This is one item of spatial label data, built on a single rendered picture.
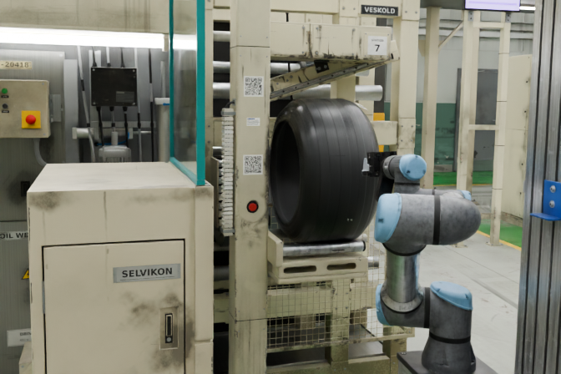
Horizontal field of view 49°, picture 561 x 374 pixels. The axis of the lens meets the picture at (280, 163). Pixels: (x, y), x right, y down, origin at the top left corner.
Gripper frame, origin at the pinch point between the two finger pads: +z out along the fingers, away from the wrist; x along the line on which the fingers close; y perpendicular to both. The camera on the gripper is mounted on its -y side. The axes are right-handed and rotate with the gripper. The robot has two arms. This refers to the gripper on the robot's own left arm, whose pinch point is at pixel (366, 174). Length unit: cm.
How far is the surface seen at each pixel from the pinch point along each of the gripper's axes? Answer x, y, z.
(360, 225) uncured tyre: -4.5, -19.6, 16.5
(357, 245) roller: -6.7, -28.1, 24.2
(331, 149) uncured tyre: 8.9, 9.0, 9.2
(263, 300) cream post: 29, -48, 34
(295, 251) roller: 18.3, -28.8, 24.2
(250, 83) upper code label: 34, 34, 25
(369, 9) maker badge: -38, 78, 77
